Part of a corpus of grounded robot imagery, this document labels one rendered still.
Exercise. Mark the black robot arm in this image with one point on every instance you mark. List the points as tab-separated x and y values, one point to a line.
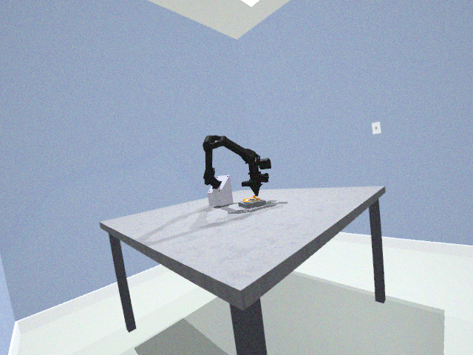
248	155

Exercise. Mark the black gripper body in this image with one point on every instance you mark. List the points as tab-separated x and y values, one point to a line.
251	182

